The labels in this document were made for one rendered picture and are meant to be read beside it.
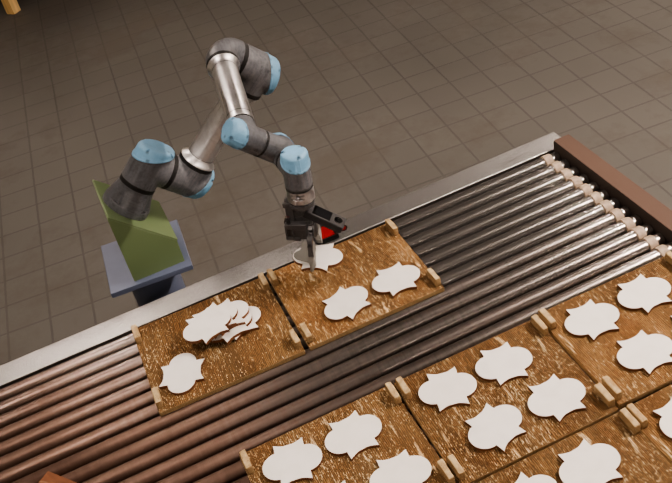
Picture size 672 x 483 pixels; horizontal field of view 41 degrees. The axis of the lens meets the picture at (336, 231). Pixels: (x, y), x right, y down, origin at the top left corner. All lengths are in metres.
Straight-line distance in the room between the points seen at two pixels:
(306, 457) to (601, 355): 0.76
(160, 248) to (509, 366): 1.19
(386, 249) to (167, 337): 0.68
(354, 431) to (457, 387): 0.27
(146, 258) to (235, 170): 2.05
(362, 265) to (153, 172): 0.70
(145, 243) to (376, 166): 2.03
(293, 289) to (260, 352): 0.25
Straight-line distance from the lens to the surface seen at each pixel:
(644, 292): 2.45
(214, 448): 2.30
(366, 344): 2.41
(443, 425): 2.18
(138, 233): 2.83
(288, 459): 2.18
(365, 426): 2.19
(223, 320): 2.49
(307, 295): 2.56
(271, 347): 2.44
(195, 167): 2.82
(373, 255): 2.64
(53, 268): 4.67
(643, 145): 4.61
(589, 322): 2.36
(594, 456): 2.10
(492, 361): 2.28
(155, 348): 2.57
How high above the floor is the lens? 2.64
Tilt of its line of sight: 38 degrees down
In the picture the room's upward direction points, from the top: 13 degrees counter-clockwise
